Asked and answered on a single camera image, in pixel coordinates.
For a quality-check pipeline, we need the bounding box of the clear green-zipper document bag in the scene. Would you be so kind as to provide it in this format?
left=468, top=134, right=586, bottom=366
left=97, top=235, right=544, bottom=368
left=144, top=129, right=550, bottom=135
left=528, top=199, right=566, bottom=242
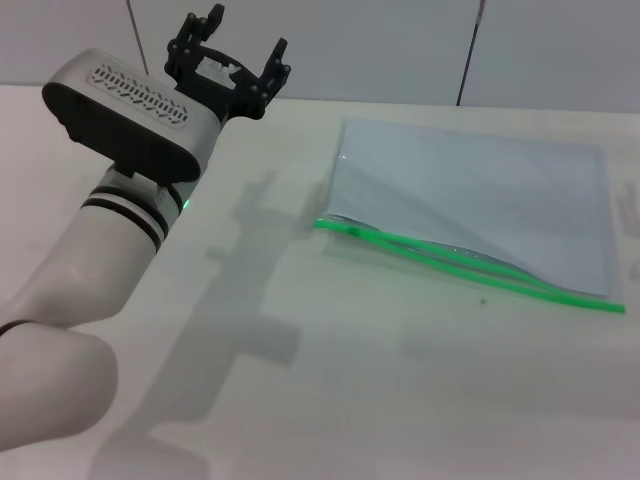
left=313, top=117, right=627, bottom=317

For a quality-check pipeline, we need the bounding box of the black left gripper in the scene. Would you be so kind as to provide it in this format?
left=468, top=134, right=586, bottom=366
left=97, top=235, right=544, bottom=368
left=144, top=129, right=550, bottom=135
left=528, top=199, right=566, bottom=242
left=163, top=3, right=293, bottom=122

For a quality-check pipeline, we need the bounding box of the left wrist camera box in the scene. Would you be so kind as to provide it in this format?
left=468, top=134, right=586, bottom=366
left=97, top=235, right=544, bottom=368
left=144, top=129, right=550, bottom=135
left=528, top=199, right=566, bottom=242
left=41, top=48, right=224, bottom=185

